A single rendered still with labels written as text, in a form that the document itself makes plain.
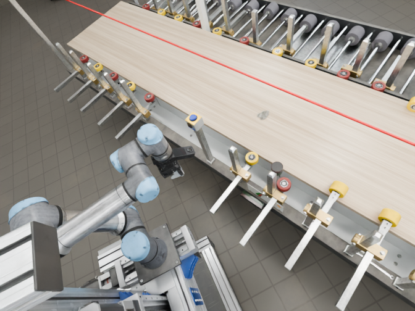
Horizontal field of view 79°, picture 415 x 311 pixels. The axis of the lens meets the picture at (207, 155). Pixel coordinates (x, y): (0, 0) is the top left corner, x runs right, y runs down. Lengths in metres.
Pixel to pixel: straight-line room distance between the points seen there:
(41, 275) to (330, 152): 1.50
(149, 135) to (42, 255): 0.54
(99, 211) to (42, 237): 0.45
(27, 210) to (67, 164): 2.49
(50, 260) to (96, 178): 2.74
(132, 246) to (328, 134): 1.27
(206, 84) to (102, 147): 1.75
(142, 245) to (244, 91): 1.28
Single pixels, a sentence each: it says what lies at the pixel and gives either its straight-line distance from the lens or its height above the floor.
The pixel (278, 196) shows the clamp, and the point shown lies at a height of 0.87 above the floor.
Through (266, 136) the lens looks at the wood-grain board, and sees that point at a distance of 1.67.
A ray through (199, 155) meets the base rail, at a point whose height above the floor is 0.70.
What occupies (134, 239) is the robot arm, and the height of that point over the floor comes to 1.27.
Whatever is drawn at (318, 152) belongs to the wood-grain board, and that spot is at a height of 0.90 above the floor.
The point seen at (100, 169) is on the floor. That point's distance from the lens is 3.16.
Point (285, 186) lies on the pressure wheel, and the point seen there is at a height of 0.90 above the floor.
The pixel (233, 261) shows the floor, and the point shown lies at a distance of 2.33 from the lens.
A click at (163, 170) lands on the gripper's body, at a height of 1.45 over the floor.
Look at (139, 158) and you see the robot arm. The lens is 0.86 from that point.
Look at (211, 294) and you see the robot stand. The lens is 2.13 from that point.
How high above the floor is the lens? 2.30
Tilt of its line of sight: 59 degrees down
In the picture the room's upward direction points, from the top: 23 degrees counter-clockwise
